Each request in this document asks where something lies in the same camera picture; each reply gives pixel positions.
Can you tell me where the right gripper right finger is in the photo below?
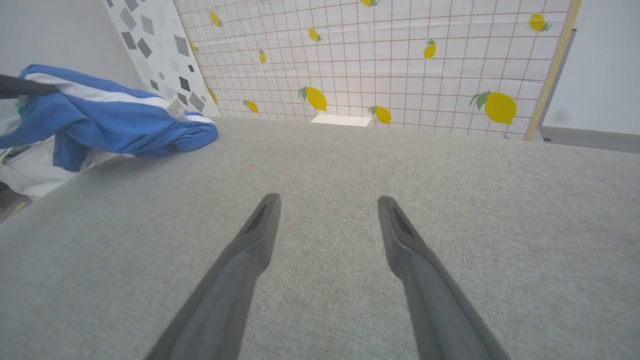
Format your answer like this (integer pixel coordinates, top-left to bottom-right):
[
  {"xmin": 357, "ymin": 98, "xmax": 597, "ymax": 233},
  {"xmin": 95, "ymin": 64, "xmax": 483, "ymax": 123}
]
[{"xmin": 377, "ymin": 195, "xmax": 511, "ymax": 360}]

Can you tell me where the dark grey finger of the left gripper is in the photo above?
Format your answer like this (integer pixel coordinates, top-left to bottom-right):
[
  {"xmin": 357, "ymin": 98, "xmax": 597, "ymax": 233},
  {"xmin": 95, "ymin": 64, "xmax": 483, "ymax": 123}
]
[{"xmin": 0, "ymin": 74, "xmax": 59, "ymax": 99}]

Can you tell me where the lemon print grid board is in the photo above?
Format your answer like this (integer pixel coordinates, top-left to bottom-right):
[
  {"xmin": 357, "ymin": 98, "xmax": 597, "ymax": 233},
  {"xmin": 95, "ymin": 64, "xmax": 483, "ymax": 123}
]
[{"xmin": 172, "ymin": 0, "xmax": 573, "ymax": 141}]

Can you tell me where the small white box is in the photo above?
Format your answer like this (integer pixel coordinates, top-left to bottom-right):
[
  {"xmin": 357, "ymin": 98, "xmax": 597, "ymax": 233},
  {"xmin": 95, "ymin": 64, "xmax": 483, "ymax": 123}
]
[{"xmin": 310, "ymin": 114, "xmax": 373, "ymax": 128}]

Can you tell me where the light wooden strip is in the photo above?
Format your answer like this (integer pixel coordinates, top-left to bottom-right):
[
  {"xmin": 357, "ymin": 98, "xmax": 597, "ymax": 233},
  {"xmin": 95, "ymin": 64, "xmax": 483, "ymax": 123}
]
[{"xmin": 523, "ymin": 0, "xmax": 583, "ymax": 142}]

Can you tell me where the grey terrazzo pattern board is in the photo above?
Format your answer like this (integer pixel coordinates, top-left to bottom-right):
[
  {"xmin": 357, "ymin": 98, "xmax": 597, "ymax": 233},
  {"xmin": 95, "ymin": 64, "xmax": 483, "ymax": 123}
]
[{"xmin": 102, "ymin": 0, "xmax": 221, "ymax": 118}]

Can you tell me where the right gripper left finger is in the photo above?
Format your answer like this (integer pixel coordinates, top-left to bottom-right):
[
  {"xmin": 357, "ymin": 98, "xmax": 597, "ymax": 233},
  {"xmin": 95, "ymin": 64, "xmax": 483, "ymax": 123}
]
[{"xmin": 145, "ymin": 193, "xmax": 282, "ymax": 360}]

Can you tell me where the grey baseboard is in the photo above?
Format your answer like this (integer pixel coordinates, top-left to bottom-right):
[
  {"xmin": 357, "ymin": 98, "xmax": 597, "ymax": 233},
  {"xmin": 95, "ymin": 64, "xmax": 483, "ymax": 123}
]
[{"xmin": 539, "ymin": 125, "xmax": 640, "ymax": 154}]

